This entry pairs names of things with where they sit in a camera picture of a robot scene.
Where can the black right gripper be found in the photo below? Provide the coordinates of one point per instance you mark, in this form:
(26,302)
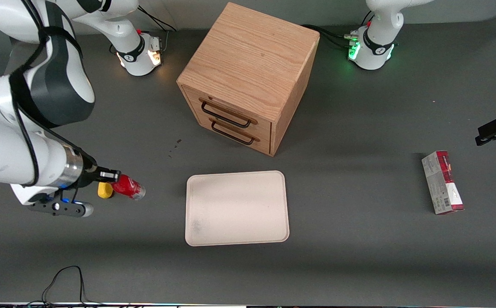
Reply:
(90,173)

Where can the wooden two-drawer cabinet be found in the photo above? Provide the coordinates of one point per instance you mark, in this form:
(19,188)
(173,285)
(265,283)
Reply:
(248,55)

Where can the wooden drawer front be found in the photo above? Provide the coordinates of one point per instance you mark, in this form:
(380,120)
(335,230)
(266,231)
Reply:
(256,145)
(231,107)

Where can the red plaid cardboard box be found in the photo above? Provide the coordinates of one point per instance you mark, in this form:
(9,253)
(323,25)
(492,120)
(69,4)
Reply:
(440,184)

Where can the red coke bottle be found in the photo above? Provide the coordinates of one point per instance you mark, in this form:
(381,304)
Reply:
(129,187)

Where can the beige rectangular tray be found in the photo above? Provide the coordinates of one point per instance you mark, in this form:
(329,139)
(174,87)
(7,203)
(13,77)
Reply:
(236,208)

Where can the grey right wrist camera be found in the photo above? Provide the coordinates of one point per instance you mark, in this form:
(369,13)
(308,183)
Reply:
(60,208)

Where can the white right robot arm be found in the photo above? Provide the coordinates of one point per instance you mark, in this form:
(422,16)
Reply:
(0,158)

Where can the yellow round object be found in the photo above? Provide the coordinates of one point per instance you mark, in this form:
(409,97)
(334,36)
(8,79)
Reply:
(104,191)

